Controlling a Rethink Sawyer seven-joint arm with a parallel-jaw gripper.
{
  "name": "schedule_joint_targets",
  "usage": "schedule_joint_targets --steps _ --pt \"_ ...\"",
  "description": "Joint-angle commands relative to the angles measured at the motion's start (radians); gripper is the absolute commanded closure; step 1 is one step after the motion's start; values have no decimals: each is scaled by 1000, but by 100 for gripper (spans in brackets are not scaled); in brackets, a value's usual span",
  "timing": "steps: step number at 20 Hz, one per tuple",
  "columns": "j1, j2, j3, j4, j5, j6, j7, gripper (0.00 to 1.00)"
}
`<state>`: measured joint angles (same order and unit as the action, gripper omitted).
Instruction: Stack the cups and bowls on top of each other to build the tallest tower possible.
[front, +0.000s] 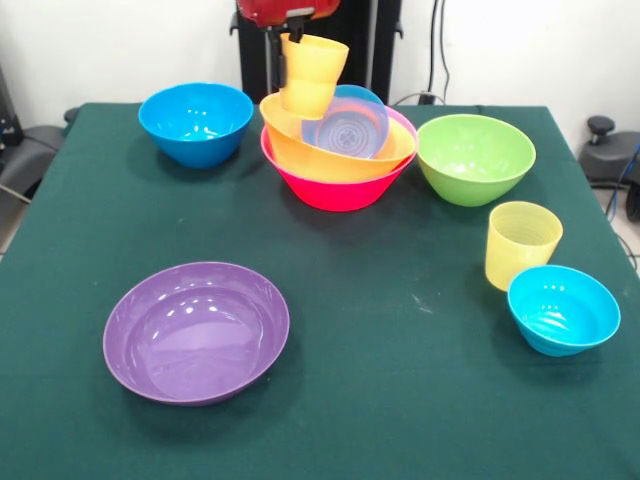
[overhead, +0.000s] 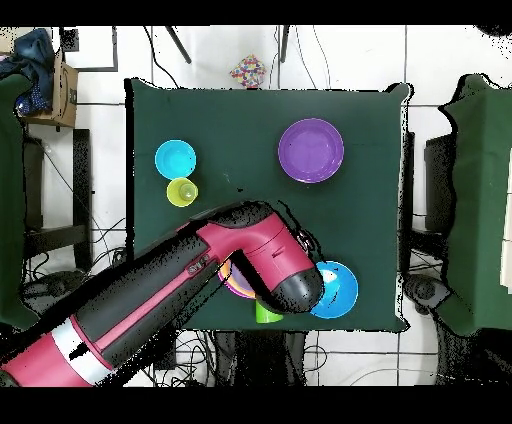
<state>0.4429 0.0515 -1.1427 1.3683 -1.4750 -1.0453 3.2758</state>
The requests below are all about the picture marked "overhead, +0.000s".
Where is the black bench frame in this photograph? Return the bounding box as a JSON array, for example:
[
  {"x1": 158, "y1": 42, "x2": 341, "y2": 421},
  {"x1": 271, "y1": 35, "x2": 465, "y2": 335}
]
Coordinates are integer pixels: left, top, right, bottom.
[{"x1": 22, "y1": 127, "x2": 94, "y2": 273}]

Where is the large pink plastic bowl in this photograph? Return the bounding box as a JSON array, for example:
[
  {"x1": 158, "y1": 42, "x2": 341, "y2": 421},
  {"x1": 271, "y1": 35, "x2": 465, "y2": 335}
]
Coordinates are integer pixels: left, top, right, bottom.
[{"x1": 217, "y1": 261, "x2": 257, "y2": 300}]

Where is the brown cardboard box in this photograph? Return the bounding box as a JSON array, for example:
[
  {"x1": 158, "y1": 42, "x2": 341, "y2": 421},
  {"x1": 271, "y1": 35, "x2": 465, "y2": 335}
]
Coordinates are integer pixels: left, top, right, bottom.
[{"x1": 21, "y1": 49, "x2": 80, "y2": 130}]

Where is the small cyan plastic bowl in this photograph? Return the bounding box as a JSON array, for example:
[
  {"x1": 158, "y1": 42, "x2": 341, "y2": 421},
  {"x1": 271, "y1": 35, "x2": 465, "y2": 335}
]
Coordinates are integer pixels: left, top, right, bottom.
[{"x1": 154, "y1": 138, "x2": 198, "y2": 181}]

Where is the translucent yellow plastic cup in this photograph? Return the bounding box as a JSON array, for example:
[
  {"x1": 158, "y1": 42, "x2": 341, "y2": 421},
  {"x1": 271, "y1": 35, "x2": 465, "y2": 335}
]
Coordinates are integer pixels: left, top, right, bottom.
[{"x1": 166, "y1": 176, "x2": 200, "y2": 208}]

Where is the large blue plastic bowl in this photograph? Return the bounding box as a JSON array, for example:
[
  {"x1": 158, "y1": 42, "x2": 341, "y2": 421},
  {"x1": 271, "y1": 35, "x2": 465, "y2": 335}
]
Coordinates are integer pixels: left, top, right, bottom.
[{"x1": 309, "y1": 260, "x2": 360, "y2": 320}]

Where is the blue fabric bundle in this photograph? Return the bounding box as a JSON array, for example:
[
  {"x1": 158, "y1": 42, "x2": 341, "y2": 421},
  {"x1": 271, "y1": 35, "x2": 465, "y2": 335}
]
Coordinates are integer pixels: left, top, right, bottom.
[{"x1": 0, "y1": 27, "x2": 55, "y2": 117}]

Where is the green cloth covered table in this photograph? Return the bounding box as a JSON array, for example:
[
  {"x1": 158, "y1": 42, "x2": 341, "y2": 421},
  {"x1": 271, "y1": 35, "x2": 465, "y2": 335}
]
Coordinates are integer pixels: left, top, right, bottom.
[
  {"x1": 0, "y1": 73, "x2": 43, "y2": 331},
  {"x1": 437, "y1": 72, "x2": 512, "y2": 337}
]

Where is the colourful patterned box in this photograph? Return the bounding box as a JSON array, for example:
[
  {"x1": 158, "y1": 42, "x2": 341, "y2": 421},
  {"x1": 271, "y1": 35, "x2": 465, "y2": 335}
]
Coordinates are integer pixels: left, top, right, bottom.
[{"x1": 229, "y1": 54, "x2": 268, "y2": 90}]

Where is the purple plastic bowl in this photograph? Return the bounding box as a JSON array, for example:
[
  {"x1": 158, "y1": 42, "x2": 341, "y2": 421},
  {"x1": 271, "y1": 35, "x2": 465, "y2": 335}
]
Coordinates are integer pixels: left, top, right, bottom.
[{"x1": 277, "y1": 117, "x2": 345, "y2": 185}]

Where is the dark green tablecloth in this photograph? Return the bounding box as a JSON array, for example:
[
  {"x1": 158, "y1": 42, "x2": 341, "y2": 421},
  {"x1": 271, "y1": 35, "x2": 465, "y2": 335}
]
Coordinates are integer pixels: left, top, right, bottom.
[{"x1": 124, "y1": 77, "x2": 413, "y2": 333}]

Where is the green plastic cup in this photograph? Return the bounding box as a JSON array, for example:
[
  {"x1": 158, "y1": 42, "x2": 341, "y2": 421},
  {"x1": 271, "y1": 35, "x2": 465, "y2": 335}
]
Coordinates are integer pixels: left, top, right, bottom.
[{"x1": 255, "y1": 299, "x2": 284, "y2": 324}]

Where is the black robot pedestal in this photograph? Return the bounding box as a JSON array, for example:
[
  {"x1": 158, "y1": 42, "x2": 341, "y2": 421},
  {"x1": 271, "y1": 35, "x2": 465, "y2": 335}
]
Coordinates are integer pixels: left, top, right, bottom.
[{"x1": 213, "y1": 329, "x2": 309, "y2": 387}]

